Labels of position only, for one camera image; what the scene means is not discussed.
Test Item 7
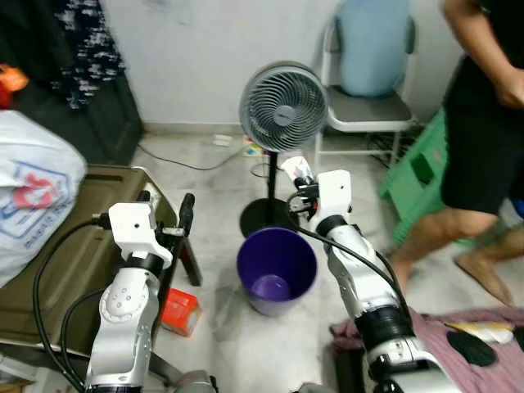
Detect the dark floral garment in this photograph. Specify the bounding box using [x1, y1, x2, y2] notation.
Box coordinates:
[51, 0, 128, 111]

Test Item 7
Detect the white plastic wrapper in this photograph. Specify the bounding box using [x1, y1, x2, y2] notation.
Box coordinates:
[281, 157, 316, 185]

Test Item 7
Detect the green plastic stool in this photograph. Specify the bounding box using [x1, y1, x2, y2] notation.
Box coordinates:
[378, 106, 449, 246]

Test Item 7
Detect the mauve cartoon print blanket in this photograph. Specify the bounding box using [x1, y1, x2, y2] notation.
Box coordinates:
[330, 307, 524, 393]

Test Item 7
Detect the person in black clothes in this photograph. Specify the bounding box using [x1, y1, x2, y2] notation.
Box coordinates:
[386, 0, 524, 308]

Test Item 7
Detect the silver left robot leg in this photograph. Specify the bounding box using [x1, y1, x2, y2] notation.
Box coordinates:
[174, 370, 218, 393]

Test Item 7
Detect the light blue cushion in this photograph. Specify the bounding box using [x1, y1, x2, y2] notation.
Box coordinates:
[337, 0, 413, 97]

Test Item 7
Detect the white printed plastic bag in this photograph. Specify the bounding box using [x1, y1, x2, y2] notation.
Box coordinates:
[0, 111, 88, 287]

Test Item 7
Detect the olive brown table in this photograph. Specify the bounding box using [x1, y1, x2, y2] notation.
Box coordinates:
[0, 164, 203, 365]

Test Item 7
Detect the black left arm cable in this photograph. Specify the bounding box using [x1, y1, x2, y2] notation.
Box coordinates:
[31, 213, 111, 392]

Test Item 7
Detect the black cabinet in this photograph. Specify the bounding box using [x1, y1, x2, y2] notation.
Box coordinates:
[0, 0, 147, 166]

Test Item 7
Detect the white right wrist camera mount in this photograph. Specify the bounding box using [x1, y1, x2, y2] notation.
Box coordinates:
[315, 170, 353, 226]

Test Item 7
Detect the thin dark floor cable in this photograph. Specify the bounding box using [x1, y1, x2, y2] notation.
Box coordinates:
[135, 143, 246, 173]

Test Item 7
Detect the purple plastic bucket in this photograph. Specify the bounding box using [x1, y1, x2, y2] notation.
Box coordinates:
[236, 228, 318, 318]

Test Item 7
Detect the orange object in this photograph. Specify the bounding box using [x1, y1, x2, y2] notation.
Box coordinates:
[0, 64, 29, 109]

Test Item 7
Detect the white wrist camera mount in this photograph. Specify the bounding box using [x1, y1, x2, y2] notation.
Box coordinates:
[315, 170, 353, 226]
[108, 202, 174, 267]

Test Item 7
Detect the grey pedestal fan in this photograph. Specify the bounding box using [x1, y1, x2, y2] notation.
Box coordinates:
[237, 61, 331, 240]

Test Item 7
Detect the red orange box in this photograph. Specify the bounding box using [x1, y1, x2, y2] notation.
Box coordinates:
[161, 288, 202, 337]

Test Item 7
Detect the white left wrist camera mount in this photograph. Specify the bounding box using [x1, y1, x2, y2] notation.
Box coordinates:
[108, 202, 174, 267]

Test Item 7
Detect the white folding chair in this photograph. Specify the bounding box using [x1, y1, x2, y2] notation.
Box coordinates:
[314, 15, 420, 174]

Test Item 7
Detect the white power strip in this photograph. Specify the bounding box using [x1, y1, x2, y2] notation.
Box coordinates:
[242, 135, 267, 158]

